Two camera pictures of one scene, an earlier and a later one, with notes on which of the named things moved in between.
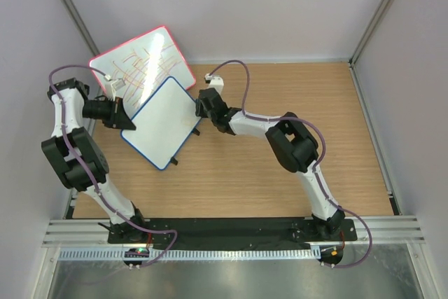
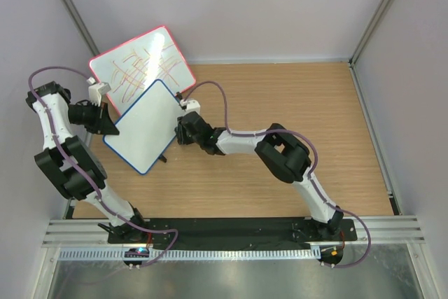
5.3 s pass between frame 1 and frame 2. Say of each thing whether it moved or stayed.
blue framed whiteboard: moved
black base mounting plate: stayed
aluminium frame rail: stayed
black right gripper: moved
